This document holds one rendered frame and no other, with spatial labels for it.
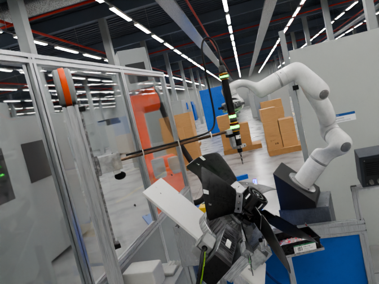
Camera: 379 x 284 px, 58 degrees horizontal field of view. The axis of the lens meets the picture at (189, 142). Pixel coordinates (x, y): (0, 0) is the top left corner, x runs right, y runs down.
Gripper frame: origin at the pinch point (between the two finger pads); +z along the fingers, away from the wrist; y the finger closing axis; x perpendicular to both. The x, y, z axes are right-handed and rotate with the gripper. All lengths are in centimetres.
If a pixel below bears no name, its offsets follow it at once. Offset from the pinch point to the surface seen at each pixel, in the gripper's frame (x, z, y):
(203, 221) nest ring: -50, 16, 22
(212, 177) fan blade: -26.7, 28.5, 9.8
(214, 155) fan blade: -23.5, -7.6, 14.8
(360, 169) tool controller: -49, -30, -57
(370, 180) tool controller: -56, -31, -61
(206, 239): -49, 39, 15
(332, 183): -99, -179, -57
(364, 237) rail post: -90, -34, -53
